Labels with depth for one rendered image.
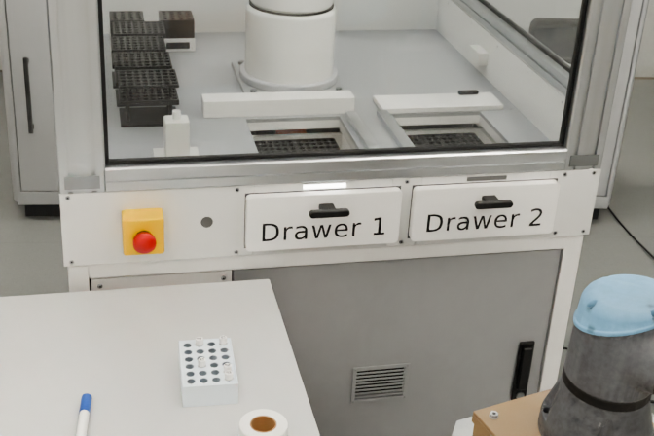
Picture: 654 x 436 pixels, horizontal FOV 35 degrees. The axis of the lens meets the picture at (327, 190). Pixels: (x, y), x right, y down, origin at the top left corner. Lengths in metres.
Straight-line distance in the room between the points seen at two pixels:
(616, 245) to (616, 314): 2.57
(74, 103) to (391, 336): 0.80
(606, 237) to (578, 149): 1.91
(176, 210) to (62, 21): 0.39
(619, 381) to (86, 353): 0.85
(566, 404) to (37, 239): 2.56
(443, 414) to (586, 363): 0.94
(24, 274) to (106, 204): 1.65
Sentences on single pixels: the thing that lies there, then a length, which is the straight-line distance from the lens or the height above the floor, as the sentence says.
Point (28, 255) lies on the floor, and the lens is 3.58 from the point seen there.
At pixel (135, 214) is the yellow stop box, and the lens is 1.82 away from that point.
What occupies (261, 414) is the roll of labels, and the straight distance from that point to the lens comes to 1.52.
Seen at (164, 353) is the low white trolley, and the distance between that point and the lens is 1.72.
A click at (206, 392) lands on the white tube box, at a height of 0.79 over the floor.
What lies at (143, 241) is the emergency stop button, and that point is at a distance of 1.79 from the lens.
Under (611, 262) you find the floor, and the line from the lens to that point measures 3.75.
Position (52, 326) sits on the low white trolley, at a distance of 1.80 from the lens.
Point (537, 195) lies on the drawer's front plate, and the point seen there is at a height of 0.90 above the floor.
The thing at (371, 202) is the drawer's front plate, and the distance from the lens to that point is 1.89.
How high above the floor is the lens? 1.75
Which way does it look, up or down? 26 degrees down
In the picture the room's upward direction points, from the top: 3 degrees clockwise
